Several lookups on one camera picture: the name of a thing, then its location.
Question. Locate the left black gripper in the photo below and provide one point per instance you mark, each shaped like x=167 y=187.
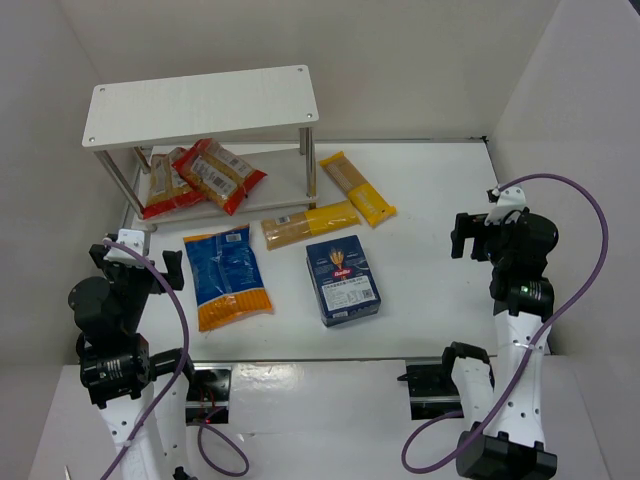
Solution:
x=138 y=271

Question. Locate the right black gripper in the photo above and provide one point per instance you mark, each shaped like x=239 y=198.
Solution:
x=478 y=238

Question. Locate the blue orange pasta bag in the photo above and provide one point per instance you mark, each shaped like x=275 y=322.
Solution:
x=227 y=280

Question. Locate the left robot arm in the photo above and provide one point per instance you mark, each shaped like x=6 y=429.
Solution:
x=140 y=396

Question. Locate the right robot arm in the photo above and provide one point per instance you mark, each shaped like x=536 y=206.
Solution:
x=501 y=397

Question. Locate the white two-tier shelf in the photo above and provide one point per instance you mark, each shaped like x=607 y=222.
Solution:
x=265 y=115

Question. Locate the red macaroni bag left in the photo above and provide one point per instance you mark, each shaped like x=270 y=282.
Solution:
x=168 y=190

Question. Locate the red macaroni bag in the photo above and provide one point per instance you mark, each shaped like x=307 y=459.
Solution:
x=168 y=190
x=221 y=176

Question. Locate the yellow spaghetti pack diagonal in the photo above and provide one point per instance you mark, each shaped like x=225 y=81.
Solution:
x=359 y=191

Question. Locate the red macaroni bag right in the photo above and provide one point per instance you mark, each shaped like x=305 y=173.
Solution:
x=221 y=176

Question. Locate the dark blue Barilla box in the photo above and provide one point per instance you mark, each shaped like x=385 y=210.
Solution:
x=341 y=276

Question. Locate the yellow spaghetti pack lying horizontal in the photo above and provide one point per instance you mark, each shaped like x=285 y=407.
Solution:
x=288 y=229

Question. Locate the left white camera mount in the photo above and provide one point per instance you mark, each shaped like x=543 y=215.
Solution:
x=135 y=240

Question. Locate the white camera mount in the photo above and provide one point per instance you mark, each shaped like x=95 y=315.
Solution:
x=512 y=199
x=135 y=240

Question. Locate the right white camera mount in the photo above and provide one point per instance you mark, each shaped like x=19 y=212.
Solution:
x=512 y=199

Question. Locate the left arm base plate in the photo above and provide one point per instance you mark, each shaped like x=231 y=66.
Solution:
x=208 y=396

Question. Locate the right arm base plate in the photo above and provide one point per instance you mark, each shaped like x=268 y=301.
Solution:
x=431 y=392

